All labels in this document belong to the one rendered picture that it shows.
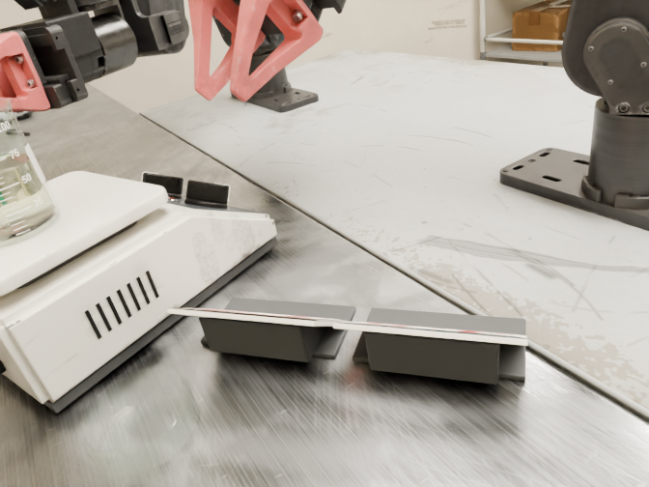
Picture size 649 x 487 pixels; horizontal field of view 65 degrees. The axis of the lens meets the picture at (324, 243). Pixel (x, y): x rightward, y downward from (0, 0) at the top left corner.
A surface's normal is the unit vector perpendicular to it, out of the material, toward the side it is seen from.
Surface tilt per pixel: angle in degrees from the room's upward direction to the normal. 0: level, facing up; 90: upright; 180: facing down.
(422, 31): 90
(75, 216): 0
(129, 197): 0
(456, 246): 0
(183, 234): 90
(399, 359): 90
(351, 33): 90
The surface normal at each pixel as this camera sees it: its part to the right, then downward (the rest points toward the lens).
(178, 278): 0.80, 0.18
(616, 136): -0.80, 0.41
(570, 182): -0.17, -0.85
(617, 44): -0.49, 0.51
